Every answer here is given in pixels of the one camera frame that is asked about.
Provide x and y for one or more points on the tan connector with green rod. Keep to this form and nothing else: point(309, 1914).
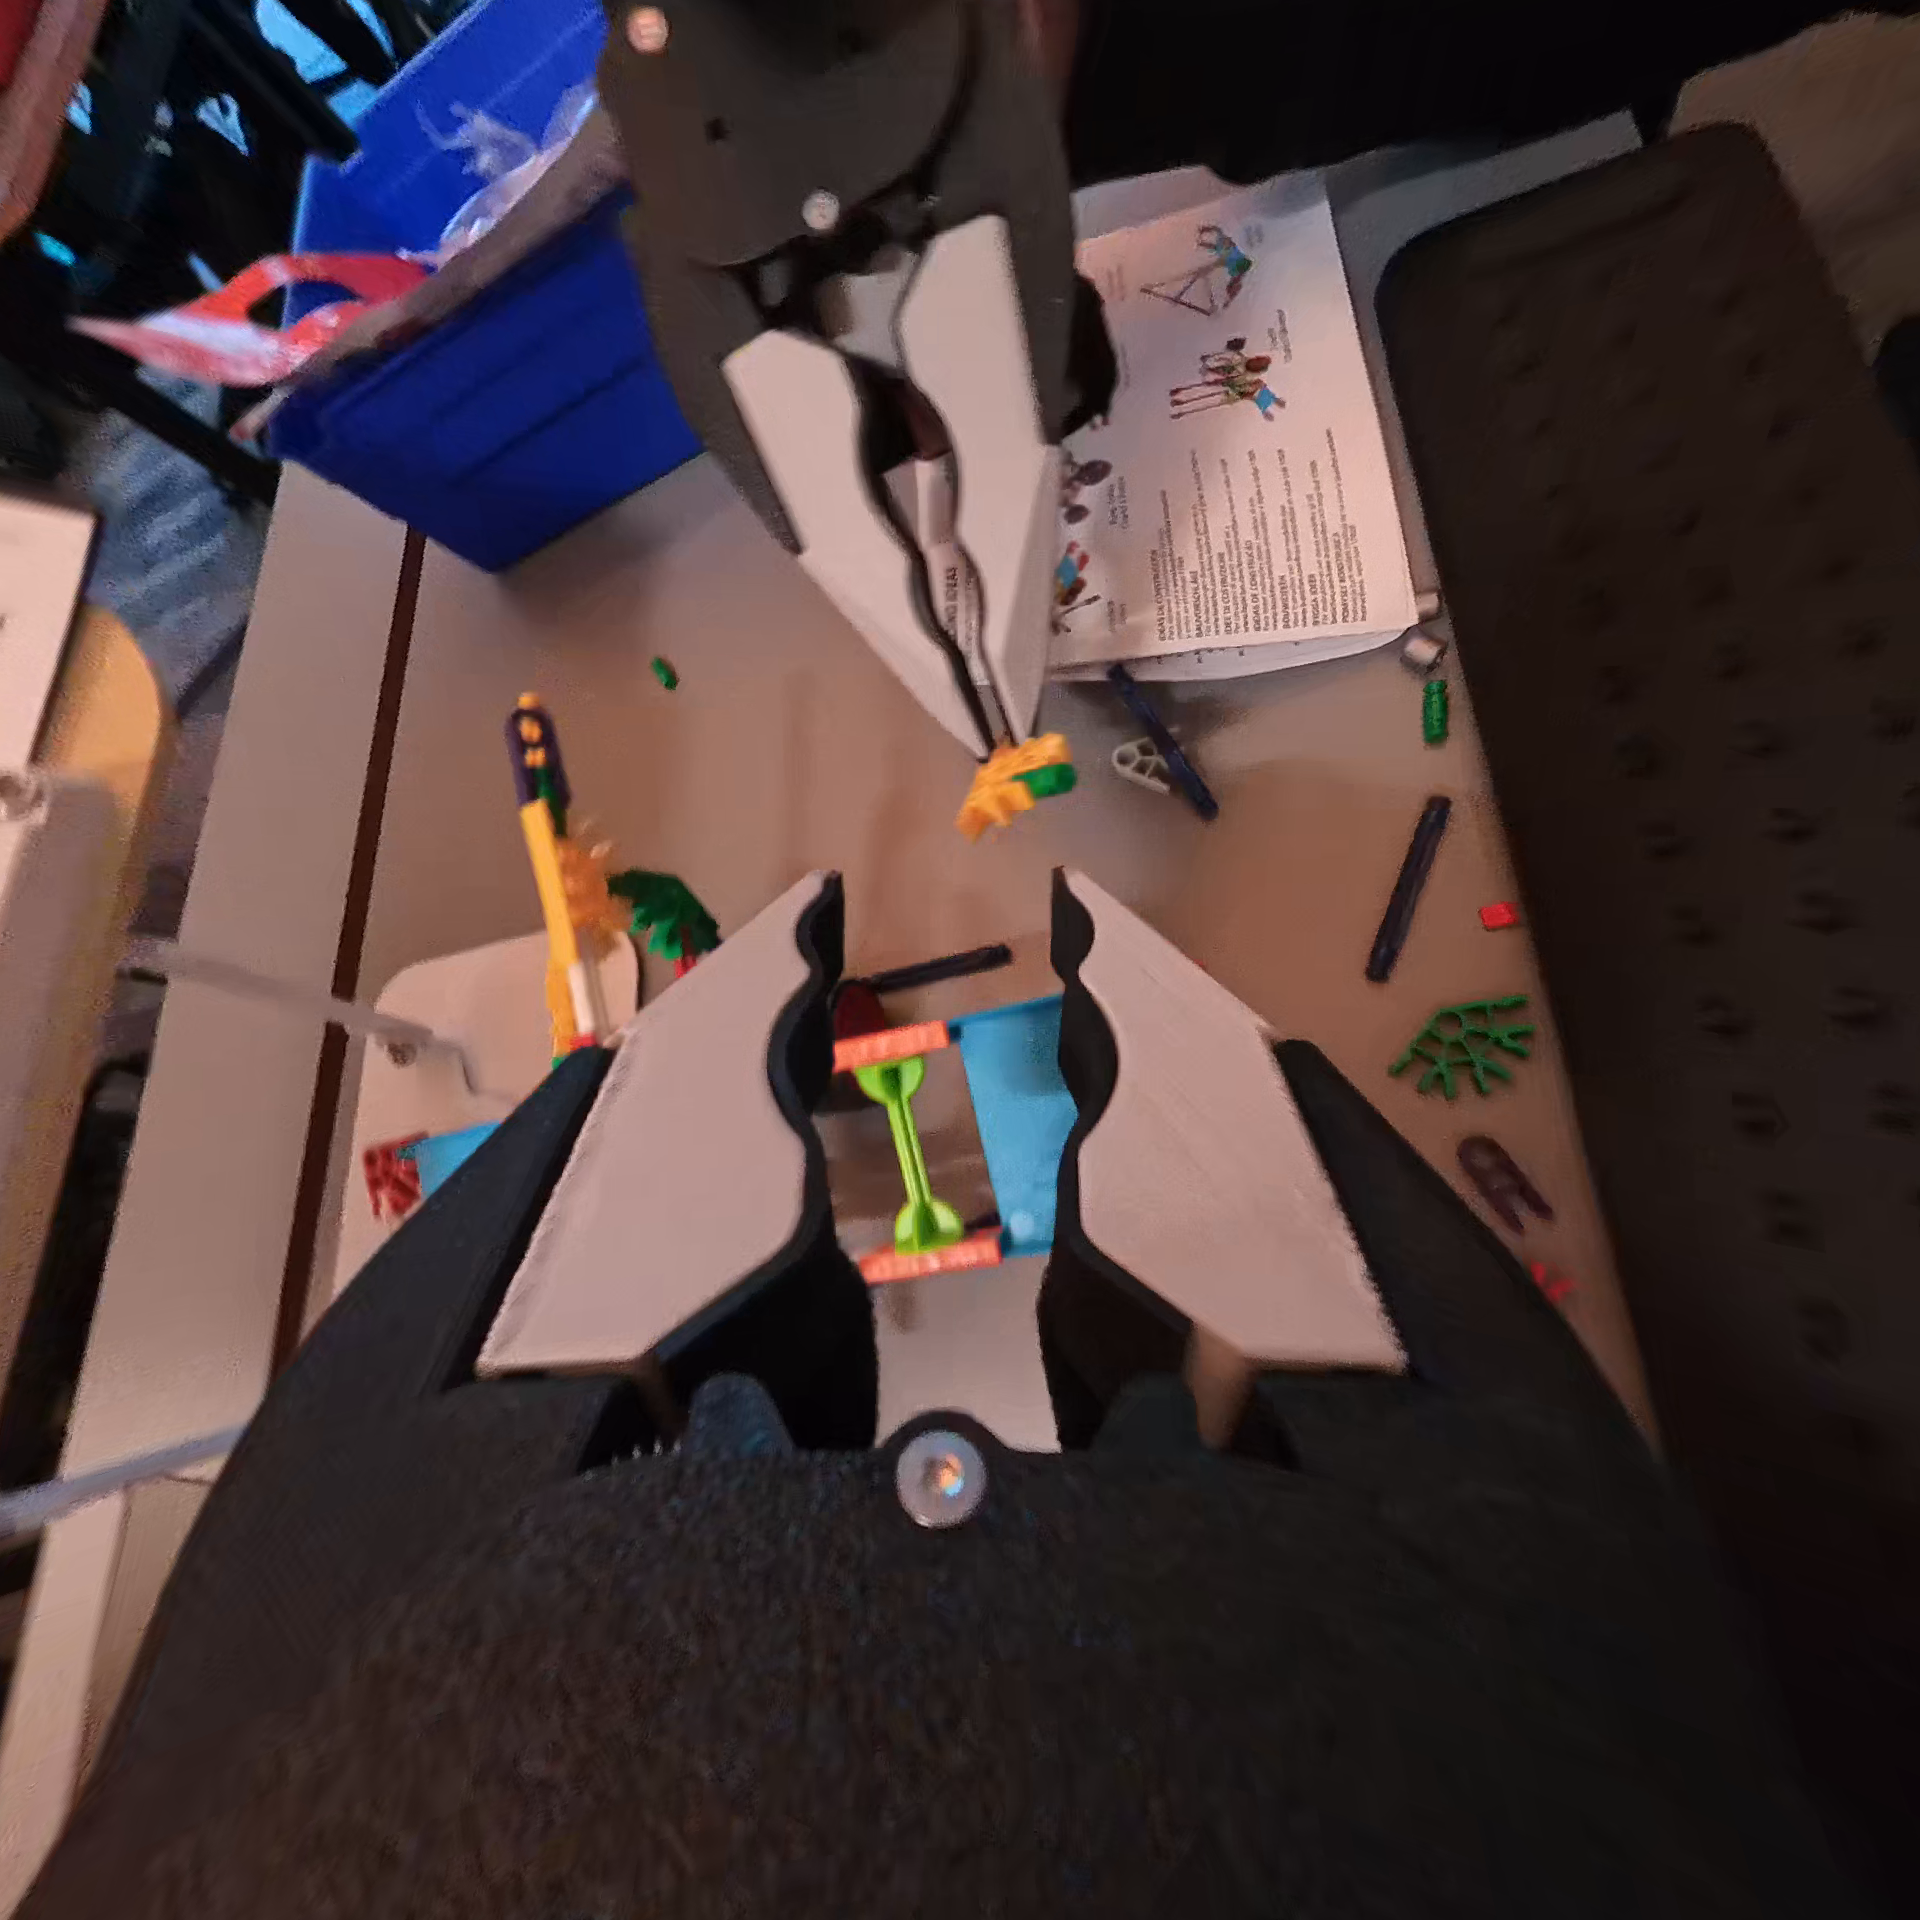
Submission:
point(1149, 762)

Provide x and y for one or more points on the purple clip connector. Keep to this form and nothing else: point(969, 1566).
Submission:
point(1504, 1182)

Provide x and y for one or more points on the colourful toy rod airplane model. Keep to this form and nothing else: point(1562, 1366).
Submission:
point(990, 1081)

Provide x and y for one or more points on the black perforated armrest pad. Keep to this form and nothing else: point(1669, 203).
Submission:
point(1679, 751)

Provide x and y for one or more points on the dark blue rod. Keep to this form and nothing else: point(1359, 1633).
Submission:
point(1131, 698)
point(1410, 885)

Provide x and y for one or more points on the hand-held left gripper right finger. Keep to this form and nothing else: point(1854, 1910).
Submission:
point(1215, 1184)

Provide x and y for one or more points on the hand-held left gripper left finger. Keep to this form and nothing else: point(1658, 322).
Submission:
point(674, 1184)

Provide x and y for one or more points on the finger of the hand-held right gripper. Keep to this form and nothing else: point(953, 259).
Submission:
point(826, 480)
point(998, 450)

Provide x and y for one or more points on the green fan connector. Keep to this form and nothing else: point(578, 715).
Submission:
point(1464, 1046)

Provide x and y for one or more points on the red fan connector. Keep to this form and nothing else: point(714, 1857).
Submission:
point(1551, 1281)

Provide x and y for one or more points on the clear plastic bag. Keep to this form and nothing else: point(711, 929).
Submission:
point(510, 151)

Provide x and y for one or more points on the silver spacer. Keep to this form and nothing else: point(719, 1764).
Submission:
point(1421, 650)

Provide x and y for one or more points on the person's right forearm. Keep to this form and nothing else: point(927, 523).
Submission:
point(1425, 75)

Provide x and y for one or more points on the white instruction booklet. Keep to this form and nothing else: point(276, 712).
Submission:
point(1275, 495)

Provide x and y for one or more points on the red plastic packet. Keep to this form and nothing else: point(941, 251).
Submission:
point(225, 336)

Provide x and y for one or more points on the yellow rod with yellow connector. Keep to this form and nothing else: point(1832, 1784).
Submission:
point(1005, 787)

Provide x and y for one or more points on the blue plastic bin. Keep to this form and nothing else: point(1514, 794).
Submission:
point(495, 405)

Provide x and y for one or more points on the white stand with wooden board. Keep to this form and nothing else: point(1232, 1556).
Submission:
point(451, 990)

